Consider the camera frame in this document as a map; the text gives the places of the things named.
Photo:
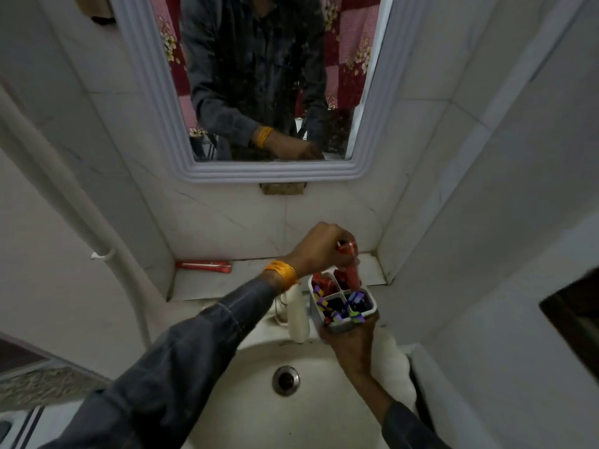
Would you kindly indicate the white ceramic sink basin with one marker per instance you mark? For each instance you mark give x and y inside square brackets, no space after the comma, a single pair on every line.
[252,416]

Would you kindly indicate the red toothpaste box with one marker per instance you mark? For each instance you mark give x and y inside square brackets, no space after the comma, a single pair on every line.
[204,266]

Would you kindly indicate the brown block under mirror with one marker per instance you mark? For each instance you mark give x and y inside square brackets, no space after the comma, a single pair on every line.
[282,188]

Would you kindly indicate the white sink tap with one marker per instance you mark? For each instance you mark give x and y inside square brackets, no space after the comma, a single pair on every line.
[298,317]

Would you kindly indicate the white wall pipe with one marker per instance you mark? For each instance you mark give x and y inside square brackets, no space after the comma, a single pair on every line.
[61,182]

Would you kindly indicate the person's right fingers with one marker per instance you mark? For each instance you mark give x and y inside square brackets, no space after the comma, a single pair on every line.
[370,322]

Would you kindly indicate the person's right forearm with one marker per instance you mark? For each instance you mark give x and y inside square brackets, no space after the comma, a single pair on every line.
[397,416]

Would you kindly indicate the gold bangle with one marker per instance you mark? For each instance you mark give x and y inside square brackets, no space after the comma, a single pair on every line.
[282,272]

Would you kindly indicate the person's left fingers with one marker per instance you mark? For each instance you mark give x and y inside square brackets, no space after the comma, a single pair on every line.
[348,254]

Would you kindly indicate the person's left hand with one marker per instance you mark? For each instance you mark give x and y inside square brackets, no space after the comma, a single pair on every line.
[313,250]

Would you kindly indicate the metal sink drain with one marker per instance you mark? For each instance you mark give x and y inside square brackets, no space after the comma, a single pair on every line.
[286,381]

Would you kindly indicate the white framed wall mirror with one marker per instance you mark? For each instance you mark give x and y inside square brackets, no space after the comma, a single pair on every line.
[262,79]

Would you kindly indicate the bunch of purple green toothbrushes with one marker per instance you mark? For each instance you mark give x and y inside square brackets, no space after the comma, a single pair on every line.
[351,307]

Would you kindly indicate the white pipe clip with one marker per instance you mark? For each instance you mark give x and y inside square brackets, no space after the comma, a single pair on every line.
[104,255]

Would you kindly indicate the white compartment toothbrush holder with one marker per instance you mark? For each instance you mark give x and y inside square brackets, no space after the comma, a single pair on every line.
[344,324]

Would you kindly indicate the person's right hand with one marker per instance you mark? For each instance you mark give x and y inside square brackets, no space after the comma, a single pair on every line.
[352,343]

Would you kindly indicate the person's left forearm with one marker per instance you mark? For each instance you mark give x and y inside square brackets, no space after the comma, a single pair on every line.
[187,369]

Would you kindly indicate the red crumpled tube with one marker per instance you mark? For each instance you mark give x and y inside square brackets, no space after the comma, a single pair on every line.
[324,284]

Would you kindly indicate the red toothpaste tube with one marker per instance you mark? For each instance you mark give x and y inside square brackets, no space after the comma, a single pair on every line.
[352,275]

